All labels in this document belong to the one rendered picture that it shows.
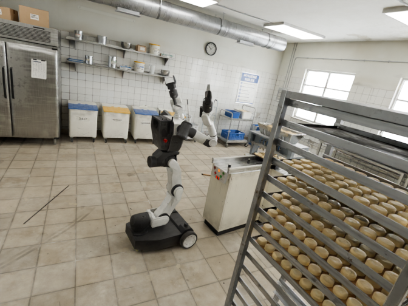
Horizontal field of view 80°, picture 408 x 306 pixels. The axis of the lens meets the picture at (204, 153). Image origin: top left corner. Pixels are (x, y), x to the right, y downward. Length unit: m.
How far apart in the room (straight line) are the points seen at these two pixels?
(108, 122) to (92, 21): 2.05
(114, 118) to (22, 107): 1.57
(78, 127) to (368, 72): 6.11
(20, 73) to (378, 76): 6.62
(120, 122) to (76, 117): 0.85
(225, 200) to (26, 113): 3.87
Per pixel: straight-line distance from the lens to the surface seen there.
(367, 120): 0.95
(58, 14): 6.04
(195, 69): 6.57
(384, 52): 6.32
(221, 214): 2.89
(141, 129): 5.70
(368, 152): 0.94
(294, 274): 1.27
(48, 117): 5.27
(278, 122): 1.12
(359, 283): 1.09
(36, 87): 5.19
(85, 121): 5.53
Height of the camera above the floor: 1.84
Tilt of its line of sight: 18 degrees down
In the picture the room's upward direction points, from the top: 10 degrees clockwise
